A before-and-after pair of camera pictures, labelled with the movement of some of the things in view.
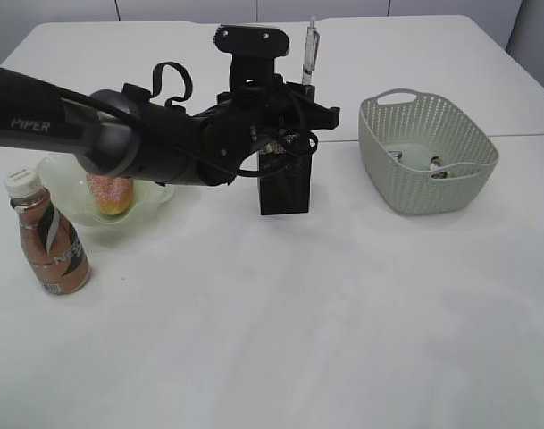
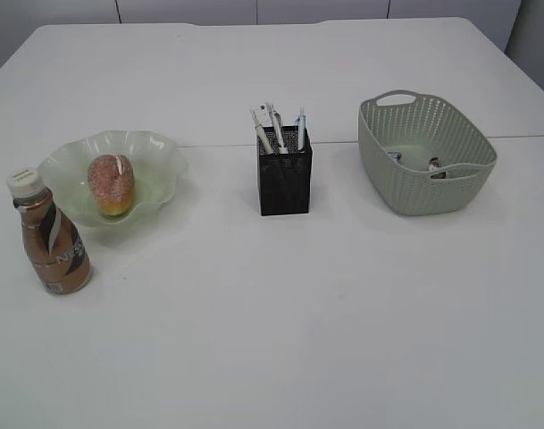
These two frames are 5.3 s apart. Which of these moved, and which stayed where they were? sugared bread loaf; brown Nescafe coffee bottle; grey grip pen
Moved: grey grip pen
Stayed: sugared bread loaf; brown Nescafe coffee bottle
